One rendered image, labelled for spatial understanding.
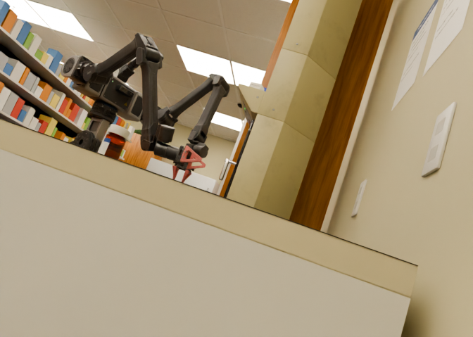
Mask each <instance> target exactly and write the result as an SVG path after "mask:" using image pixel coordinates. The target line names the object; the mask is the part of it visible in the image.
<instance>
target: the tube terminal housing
mask: <svg viewBox="0 0 473 337"><path fill-rule="evenodd" d="M335 81H336V80H335V79H334V78H333V77H332V76H331V75H330V74H328V73H327V72H326V71H325V70H323V69H322V68H321V67H320V66H319V65H318V64H317V63H316V62H315V61H313V60H312V59H311V58H310V57H309V56H307V55H304V54H302V53H297V52H294V51H290V50H287V49H281V51H280V54H279V57H278V59H277V62H276V65H275V68H274V70H273V73H272V76H271V78H270V81H269V84H268V86H267V89H266V92H265V95H264V97H263V100H262V103H261V105H260V108H259V111H258V114H257V116H256V119H255V122H254V124H253V127H252V130H251V133H250V135H249V138H248V141H247V143H246V146H245V149H244V152H243V154H242V157H241V160H240V162H239V165H238V168H237V170H236V173H235V176H234V178H233V181H232V184H231V186H230V189H229V192H228V194H227V198H228V199H231V200H233V201H236V202H239V203H243V204H245V205H249V206H251V207H253V208H257V209H259V210H262V211H265V212H268V213H271V214H273V215H276V216H279V217H283V218H285V219H288V220H289V218H290V216H291V212H292V210H293V207H294V203H295V201H296V197H297V195H298V191H299V189H300V186H301V182H302V180H303V176H304V174H305V170H306V167H307V165H308V161H309V159H310V155H311V153H312V150H313V146H314V144H315V140H316V138H317V134H318V132H319V129H320V125H321V123H322V119H323V117H324V113H325V111H326V108H327V104H328V102H329V98H330V96H331V93H332V89H333V87H334V83H335Z"/></svg>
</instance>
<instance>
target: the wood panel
mask: <svg viewBox="0 0 473 337"><path fill-rule="evenodd" d="M298 2H299V0H292V2H291V5H290V7H289V10H288V13H287V15H286V18H285V20H284V24H283V25H282V29H281V31H280V33H279V36H278V39H277V43H276V44H275V48H274V50H273V52H272V55H271V58H270V61H269V63H268V66H267V69H266V71H265V74H264V77H263V80H262V82H261V84H262V86H263V87H265V88H267V86H268V84H269V81H270V78H271V76H272V73H273V70H274V68H275V65H276V62H277V59H278V57H279V54H280V51H281V49H282V46H283V43H284V40H285V38H286V35H287V32H288V30H289V27H290V24H291V21H292V19H293V16H294V13H295V11H296V8H297V5H298ZM392 3H393V0H362V3H361V5H360V9H359V11H358V15H357V18H356V20H355V24H354V26H353V30H352V32H351V36H350V39H349V41H348V45H347V47H346V51H345V54H344V56H343V60H342V62H341V66H340V68H339V72H338V75H337V77H336V81H335V83H334V87H333V89H332V93H331V96H330V98H329V102H328V104H327V108H326V111H325V113H324V117H323V119H322V123H321V125H320V129H319V132H318V134H317V138H316V140H315V144H314V146H313V150H312V153H311V155H310V159H309V161H308V165H307V167H306V170H305V174H304V176H303V180H302V182H301V186H300V189H299V191H298V195H297V197H296V201H295V203H294V207H293V210H292V212H291V216H290V218H289V220H291V221H293V222H297V223H299V224H302V225H305V226H307V227H311V228H313V229H316V230H319V231H320V230H321V228H322V223H323V221H324V217H325V215H326V212H327V208H328V205H329V202H330V199H331V196H332V192H333V190H334V186H335V183H336V179H337V177H338V174H339V170H340V167H341V164H342V161H343V157H344V154H345V152H346V148H347V145H348V141H349V139H350V136H351V132H352V130H353V125H354V123H355V119H356V117H357V114H358V110H359V107H360V104H361V101H362V97H363V94H364V92H365V87H366V85H367V81H368V79H369V76H370V72H371V69H372V66H373V63H374V59H375V56H376V54H377V50H378V48H379V43H380V41H381V37H382V35H383V31H384V28H385V25H386V21H387V18H388V16H389V12H390V10H391V5H392ZM249 127H250V126H249V124H248V122H246V125H245V127H244V130H243V133H242V135H241V138H240V141H239V144H238V146H237V149H236V152H235V154H234V157H233V160H232V161H233V162H237V159H238V157H239V154H240V151H241V148H242V146H243V143H244V140H245V138H246V135H247V132H248V129H249ZM234 166H235V165H233V164H231V165H230V167H229V171H228V173H227V176H226V179H225V182H224V184H223V186H222V190H221V192H220V196H223V197H224V194H225V191H226V189H227V185H228V183H229V180H230V178H231V176H232V173H233V170H234Z"/></svg>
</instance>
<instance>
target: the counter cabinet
mask: <svg viewBox="0 0 473 337"><path fill-rule="evenodd" d="M409 304H410V298H407V297H405V296H402V295H399V294H397V293H394V292H391V291H388V290H386V289H383V288H380V287H378V286H374V285H372V284H369V283H366V282H364V281H361V280H358V279H355V278H353V277H350V276H347V275H345V274H342V273H339V272H335V271H334V270H331V269H327V268H326V267H322V266H320V265H316V264H314V263H312V262H308V261H306V260H303V259H300V258H298V257H295V256H292V255H290V254H287V253H283V252H282V251H279V250H276V249H274V248H270V247H268V246H264V245H262V244H260V243H256V242H254V241H251V240H248V239H245V238H243V237H240V236H237V235H235V234H231V233H229V232H227V231H224V230H221V229H218V228H216V227H212V226H210V225H208V224H204V223H202V222H199V221H196V220H193V219H191V218H188V217H185V216H183V215H179V214H177V213H175V212H172V211H169V210H166V209H164V208H160V207H158V206H156V205H152V204H150V203H147V202H144V201H141V200H139V199H136V198H133V197H131V196H127V195H125V194H123V193H120V192H117V191H114V190H112V189H108V188H106V187H104V186H100V185H98V184H95V183H92V182H89V181H87V180H84V179H81V178H79V177H75V176H73V175H71V174H68V173H65V172H61V171H60V170H56V169H53V168H52V167H48V166H46V165H43V164H40V163H37V162H35V161H32V160H29V159H27V158H24V157H21V156H19V155H16V154H13V153H9V152H8V151H4V150H1V149H0V337H401V334H402V330H403V325H404V323H405V318H406V314H407V311H408V307H409Z"/></svg>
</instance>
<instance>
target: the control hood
mask: <svg viewBox="0 0 473 337"><path fill-rule="evenodd" d="M238 85H239V93H240V98H241V105H242V110H243V114H244V116H245V113H244V105H243V102H244V104H245V106H246V108H247V110H248V112H249V114H250V116H251V120H252V119H254V120H255V119H256V116H257V114H258V111H259V108H260V105H261V103H262V100H263V97H264V95H265V91H263V90H260V89H256V88H253V87H249V86H246V85H244V84H238ZM245 117H246V116H245ZM246 120H247V119H246ZM247 122H248V120H247ZM248 124H249V123H248ZM249 126H250V125H249Z"/></svg>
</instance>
